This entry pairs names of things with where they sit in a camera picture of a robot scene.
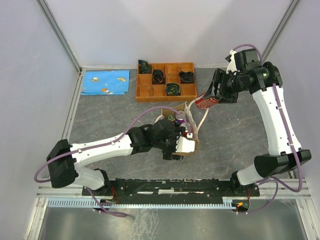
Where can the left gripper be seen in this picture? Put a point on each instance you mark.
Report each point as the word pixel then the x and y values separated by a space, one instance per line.
pixel 168 154

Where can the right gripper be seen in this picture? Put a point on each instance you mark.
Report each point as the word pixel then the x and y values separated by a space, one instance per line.
pixel 220 76

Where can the red cola can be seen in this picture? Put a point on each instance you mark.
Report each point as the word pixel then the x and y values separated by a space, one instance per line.
pixel 202 102
pixel 186 127

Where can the green Perrier glass bottle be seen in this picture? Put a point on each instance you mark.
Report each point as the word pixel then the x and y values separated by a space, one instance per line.
pixel 171 118

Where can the purple Fanta can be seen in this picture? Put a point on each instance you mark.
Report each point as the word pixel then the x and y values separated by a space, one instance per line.
pixel 180 117

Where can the canvas tote bag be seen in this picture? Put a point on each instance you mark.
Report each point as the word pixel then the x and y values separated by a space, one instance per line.
pixel 165 112

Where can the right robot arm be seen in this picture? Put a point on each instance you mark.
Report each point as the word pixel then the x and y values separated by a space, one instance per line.
pixel 264 83

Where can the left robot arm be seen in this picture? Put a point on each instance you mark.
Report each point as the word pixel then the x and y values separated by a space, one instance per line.
pixel 70 160

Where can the rolled black sock right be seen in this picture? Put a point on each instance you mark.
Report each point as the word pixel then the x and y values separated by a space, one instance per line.
pixel 187 77

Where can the rolled black sock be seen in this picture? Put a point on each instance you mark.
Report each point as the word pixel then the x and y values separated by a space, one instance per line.
pixel 158 77
pixel 187 77

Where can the rolled dark sock front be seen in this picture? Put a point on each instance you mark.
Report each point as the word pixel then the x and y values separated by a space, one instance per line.
pixel 172 89

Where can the orange wooden divider tray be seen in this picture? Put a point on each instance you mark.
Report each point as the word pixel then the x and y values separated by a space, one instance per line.
pixel 149 91

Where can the rolled black sock middle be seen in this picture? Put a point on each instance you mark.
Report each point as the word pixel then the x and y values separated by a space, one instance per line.
pixel 158 77

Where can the rolled dark sock back-left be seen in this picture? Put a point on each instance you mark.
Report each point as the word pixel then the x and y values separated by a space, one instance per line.
pixel 144 67

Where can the blue patterned folded cloth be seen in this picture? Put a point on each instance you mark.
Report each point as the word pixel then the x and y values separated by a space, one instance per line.
pixel 105 82

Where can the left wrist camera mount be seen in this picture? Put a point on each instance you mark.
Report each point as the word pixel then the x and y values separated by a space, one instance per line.
pixel 185 144

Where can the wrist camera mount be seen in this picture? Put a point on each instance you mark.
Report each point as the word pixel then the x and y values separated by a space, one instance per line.
pixel 230 58
pixel 185 144

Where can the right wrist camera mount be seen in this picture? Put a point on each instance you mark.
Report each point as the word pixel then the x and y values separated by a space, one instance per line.
pixel 230 58

